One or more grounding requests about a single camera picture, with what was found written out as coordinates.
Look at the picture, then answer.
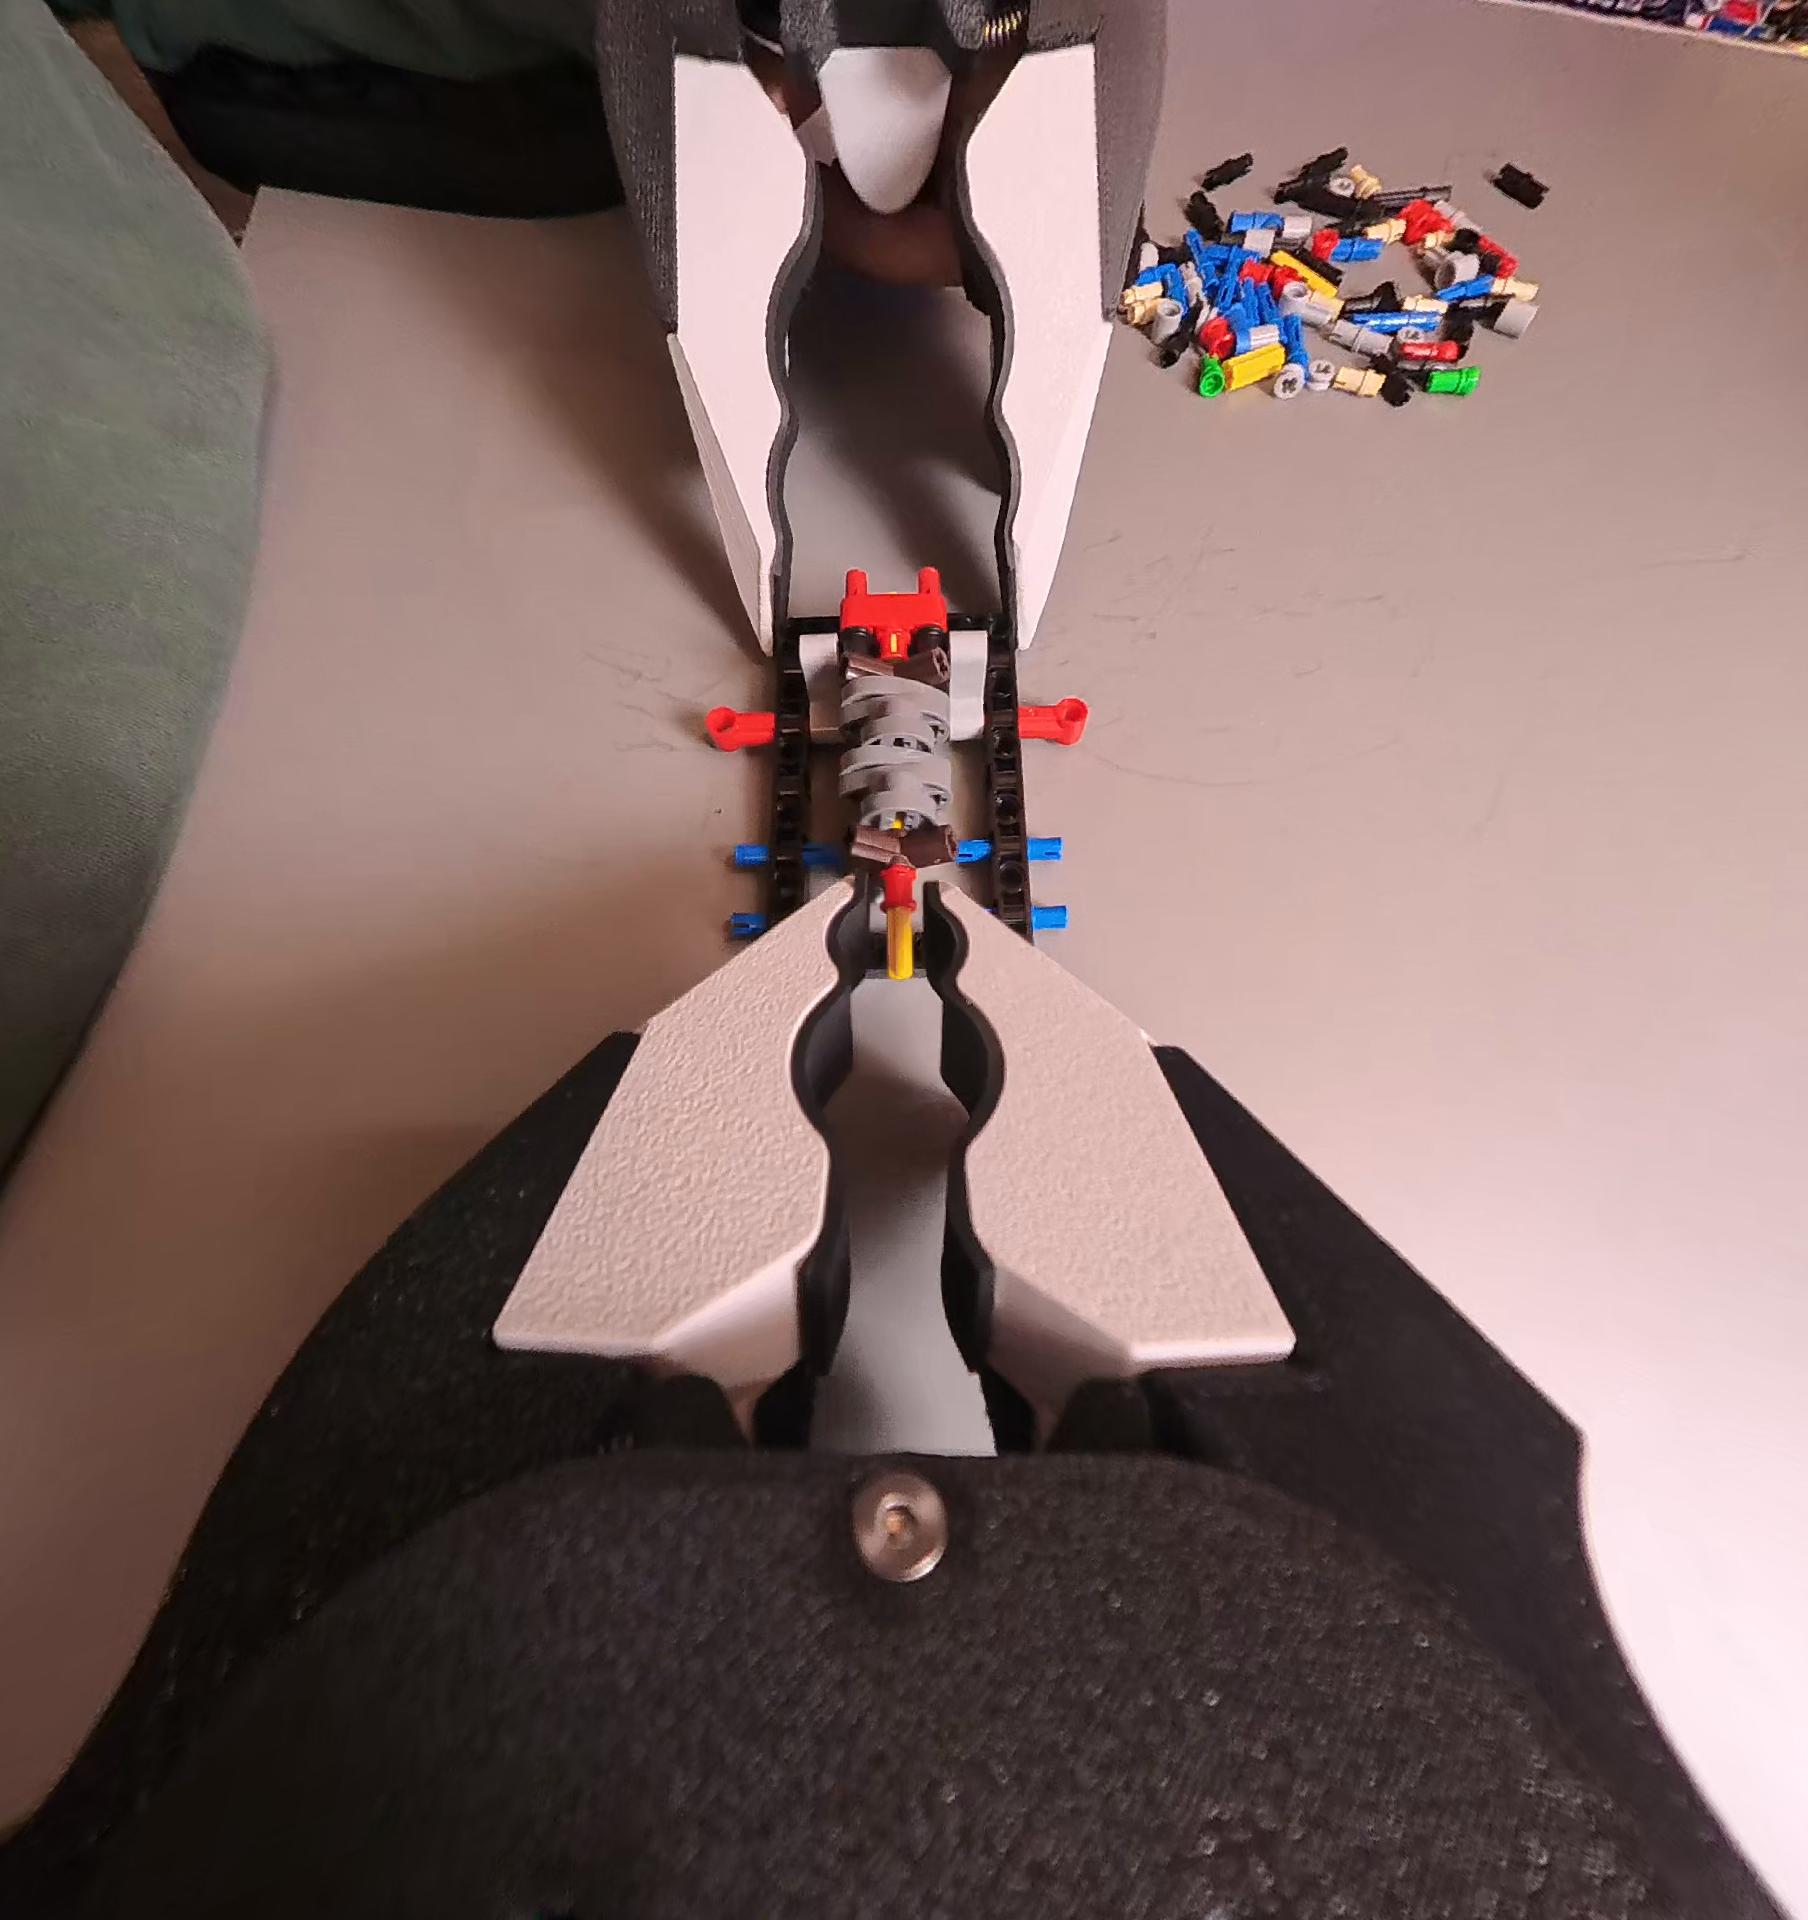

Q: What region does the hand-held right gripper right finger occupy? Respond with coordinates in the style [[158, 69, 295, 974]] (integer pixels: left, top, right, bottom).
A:
[[918, 884, 1299, 1448]]

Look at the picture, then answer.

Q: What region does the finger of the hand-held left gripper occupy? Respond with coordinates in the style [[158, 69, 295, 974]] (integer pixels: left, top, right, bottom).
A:
[[668, 54, 822, 664], [960, 47, 1118, 636]]

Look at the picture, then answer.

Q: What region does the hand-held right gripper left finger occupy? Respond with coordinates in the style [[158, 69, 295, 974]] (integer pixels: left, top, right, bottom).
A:
[[491, 876, 864, 1446]]

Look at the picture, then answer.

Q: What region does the pile of small lego pieces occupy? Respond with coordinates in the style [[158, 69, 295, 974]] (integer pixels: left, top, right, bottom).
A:
[[1118, 148, 1553, 410]]

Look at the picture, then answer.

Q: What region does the black lego frame assembly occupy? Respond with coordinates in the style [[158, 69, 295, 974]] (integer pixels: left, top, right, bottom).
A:
[[704, 566, 1094, 985]]

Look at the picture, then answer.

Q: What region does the person's left hand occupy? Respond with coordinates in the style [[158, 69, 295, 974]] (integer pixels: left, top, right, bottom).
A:
[[818, 187, 982, 289]]

